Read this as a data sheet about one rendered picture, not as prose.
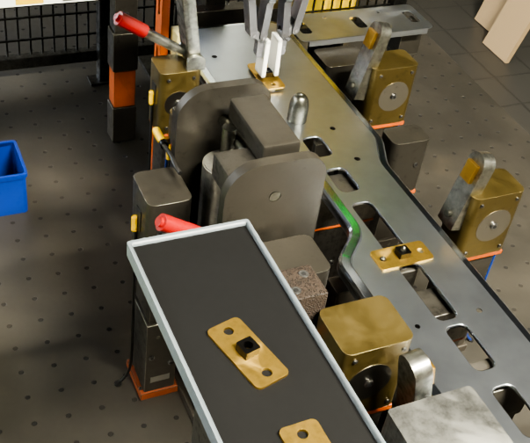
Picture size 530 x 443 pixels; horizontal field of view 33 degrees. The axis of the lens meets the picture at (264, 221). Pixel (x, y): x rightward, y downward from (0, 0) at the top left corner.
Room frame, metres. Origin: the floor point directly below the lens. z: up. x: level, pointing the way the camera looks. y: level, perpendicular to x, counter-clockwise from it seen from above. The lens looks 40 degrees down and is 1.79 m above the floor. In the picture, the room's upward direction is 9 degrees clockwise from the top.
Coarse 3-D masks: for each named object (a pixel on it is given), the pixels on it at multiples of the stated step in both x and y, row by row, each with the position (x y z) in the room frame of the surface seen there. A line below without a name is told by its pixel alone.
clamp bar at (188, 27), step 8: (176, 0) 1.26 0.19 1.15; (184, 0) 1.24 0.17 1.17; (192, 0) 1.24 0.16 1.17; (184, 8) 1.24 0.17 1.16; (192, 8) 1.24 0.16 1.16; (184, 16) 1.24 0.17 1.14; (192, 16) 1.24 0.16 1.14; (184, 24) 1.24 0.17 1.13; (192, 24) 1.24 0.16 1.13; (184, 32) 1.24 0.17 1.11; (192, 32) 1.24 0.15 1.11; (184, 40) 1.25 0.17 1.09; (192, 40) 1.24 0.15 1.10; (192, 48) 1.25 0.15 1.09
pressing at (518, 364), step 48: (240, 48) 1.42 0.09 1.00; (288, 48) 1.45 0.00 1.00; (288, 96) 1.29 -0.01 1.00; (336, 96) 1.31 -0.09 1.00; (336, 144) 1.17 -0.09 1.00; (336, 192) 1.04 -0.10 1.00; (384, 192) 1.06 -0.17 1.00; (432, 240) 0.97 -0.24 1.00; (384, 288) 0.85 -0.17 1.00; (480, 288) 0.88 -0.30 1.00; (432, 336) 0.78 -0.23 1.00; (480, 336) 0.80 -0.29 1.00; (528, 336) 0.81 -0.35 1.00; (432, 384) 0.70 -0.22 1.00; (480, 384) 0.72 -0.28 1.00; (528, 384) 0.73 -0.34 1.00
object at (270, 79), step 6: (252, 66) 1.35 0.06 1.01; (252, 72) 1.33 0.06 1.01; (270, 72) 1.33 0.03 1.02; (258, 78) 1.32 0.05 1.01; (264, 78) 1.32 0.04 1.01; (270, 78) 1.32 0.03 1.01; (276, 78) 1.32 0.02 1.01; (270, 84) 1.30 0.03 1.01; (276, 84) 1.30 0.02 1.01; (282, 84) 1.31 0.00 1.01; (270, 90) 1.29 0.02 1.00
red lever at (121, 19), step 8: (120, 16) 1.20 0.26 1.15; (128, 16) 1.21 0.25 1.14; (120, 24) 1.20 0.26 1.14; (128, 24) 1.20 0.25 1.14; (136, 24) 1.21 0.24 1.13; (144, 24) 1.22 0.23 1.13; (136, 32) 1.21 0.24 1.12; (144, 32) 1.21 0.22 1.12; (152, 32) 1.23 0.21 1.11; (152, 40) 1.22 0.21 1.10; (160, 40) 1.23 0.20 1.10; (168, 40) 1.24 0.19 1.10; (168, 48) 1.24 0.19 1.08; (176, 48) 1.24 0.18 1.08; (184, 48) 1.25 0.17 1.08; (184, 56) 1.25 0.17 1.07
